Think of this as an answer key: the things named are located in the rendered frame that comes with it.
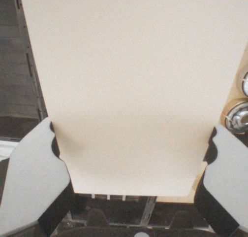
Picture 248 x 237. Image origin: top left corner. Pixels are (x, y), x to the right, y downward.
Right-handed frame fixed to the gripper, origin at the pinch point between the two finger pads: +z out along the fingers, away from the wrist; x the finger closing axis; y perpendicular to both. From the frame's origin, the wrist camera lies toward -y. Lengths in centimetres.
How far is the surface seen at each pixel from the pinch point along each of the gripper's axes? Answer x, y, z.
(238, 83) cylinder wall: 29.1, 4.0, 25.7
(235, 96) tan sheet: 30.6, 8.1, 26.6
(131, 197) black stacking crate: 4, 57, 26
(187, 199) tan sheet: 29, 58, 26
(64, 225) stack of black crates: -59, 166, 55
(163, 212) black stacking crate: 17, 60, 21
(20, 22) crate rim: -18.9, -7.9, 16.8
